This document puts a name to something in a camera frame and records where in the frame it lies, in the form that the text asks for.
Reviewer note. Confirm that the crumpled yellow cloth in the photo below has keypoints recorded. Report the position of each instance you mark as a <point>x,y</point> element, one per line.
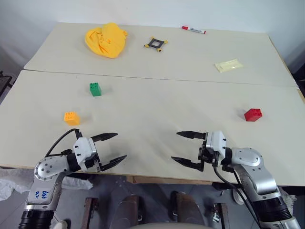
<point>107,40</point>

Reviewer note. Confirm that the cream plastic packet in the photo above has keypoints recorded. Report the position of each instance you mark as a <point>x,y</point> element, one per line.
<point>228,65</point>

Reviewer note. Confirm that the red whiteboard marker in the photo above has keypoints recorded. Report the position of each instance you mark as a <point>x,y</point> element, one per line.
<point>193,29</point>

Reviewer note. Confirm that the black square frame yellow corners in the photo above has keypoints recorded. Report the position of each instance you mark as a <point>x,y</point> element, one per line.
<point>156,44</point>

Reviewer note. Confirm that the green toy brick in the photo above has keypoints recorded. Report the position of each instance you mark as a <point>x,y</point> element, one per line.
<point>95,90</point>

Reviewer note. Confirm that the white shoe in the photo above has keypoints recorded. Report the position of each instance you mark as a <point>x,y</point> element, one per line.
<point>62,224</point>

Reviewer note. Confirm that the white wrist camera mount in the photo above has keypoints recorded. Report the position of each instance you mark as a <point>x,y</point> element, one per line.
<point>82,148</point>
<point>215,143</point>

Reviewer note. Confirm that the orange toy brick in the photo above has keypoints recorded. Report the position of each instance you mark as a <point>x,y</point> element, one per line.
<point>71,118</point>

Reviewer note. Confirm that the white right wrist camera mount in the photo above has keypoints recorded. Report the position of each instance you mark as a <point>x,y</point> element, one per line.
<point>215,143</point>

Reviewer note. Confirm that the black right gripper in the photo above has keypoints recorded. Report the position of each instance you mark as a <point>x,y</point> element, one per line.
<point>202,153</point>

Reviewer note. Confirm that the crumpled white plastic bag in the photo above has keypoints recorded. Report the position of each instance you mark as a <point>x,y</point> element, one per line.
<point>9,183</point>

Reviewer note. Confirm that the rusty metal frame bar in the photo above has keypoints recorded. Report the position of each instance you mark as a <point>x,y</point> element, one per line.
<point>222,214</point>
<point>89,212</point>

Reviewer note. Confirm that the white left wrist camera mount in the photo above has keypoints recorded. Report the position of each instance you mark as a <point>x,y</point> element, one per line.
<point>82,148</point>

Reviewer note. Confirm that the dark furniture piece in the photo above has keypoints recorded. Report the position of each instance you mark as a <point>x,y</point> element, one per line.
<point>299,69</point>
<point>4,84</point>

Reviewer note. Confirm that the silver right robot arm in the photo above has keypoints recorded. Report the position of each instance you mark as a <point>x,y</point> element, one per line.
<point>247,159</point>

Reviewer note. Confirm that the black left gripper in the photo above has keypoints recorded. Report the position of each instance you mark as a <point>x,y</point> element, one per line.
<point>92,166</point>

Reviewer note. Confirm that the red toy brick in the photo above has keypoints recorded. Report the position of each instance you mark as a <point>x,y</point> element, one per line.
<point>253,115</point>

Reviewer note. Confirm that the dark brown rounded shape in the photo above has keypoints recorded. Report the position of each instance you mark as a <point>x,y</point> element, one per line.
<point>188,207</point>
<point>128,210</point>

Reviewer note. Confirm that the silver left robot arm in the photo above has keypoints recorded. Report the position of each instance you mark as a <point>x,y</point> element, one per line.
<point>47,169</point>

